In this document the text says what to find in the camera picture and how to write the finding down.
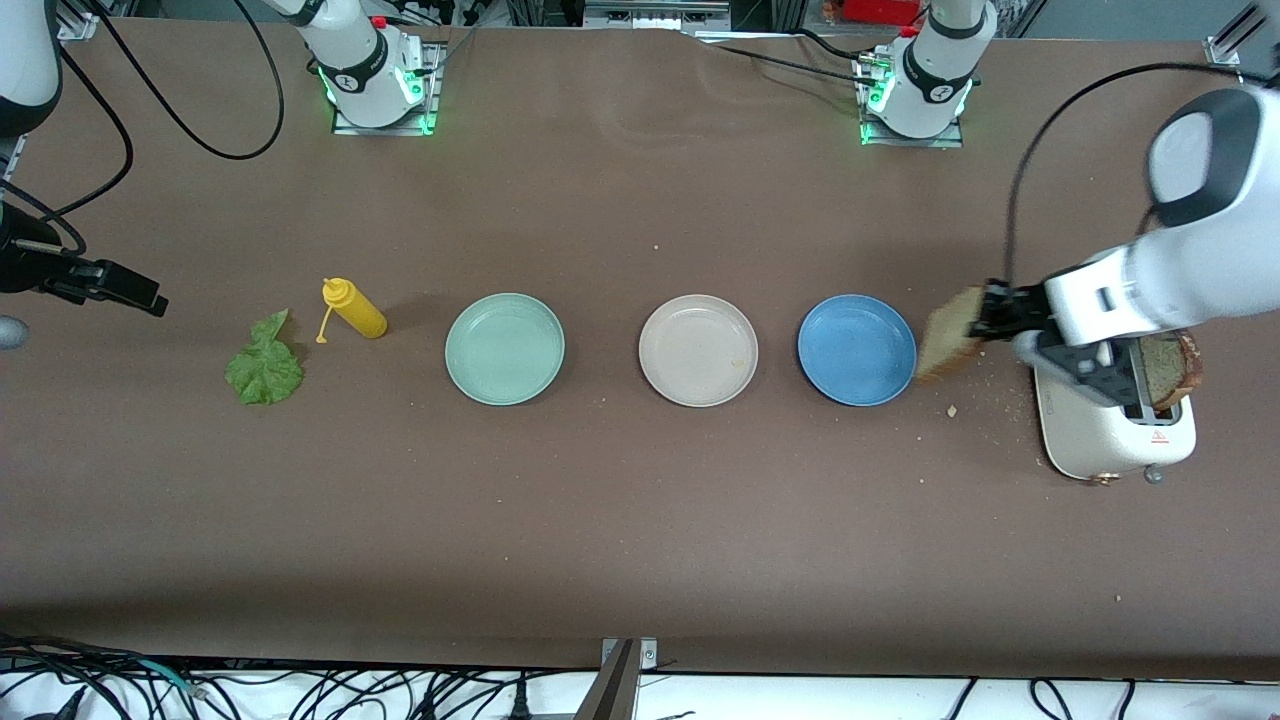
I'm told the light crust bread slice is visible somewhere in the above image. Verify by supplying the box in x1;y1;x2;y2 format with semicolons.
915;286;989;383

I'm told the dark crust bread slice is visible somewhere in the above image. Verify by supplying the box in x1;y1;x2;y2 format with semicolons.
1140;330;1204;409

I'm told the green lettuce leaf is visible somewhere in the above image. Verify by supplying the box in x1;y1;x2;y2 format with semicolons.
225;308;304;406

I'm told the yellow mustard squeeze bottle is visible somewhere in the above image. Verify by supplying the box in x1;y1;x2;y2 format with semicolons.
316;278;388;345

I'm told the blue plate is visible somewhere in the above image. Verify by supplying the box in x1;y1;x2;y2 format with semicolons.
797;294;918;407

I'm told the beige plate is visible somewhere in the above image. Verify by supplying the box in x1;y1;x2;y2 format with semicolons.
638;294;759;408

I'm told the pale green plate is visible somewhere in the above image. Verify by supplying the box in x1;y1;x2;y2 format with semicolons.
445;292;566;407

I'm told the white toaster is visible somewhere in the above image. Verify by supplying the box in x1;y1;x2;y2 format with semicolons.
1033;314;1198;487

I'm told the red box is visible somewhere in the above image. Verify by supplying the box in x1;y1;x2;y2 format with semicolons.
843;0;926;26

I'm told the grey aluminium beam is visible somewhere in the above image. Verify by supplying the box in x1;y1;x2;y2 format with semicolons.
575;640;637;720

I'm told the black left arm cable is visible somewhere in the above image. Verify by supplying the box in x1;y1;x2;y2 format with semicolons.
1004;62;1243;291

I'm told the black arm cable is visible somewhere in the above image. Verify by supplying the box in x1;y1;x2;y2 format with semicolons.
1004;62;1243;291
0;0;287;256

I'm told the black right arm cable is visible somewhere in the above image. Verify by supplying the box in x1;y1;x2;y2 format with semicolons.
0;0;287;256

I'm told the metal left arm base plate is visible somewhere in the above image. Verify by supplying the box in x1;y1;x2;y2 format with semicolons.
858;55;966;149

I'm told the black base power cable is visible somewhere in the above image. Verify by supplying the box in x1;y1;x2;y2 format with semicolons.
690;28;886;89

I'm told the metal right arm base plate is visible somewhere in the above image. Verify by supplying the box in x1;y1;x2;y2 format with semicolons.
332;40;444;136

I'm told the teal floor cable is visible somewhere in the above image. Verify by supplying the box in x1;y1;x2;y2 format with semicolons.
138;657;208;699

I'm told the silver aluminium frame rail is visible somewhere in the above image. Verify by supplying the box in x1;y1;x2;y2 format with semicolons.
585;0;731;31

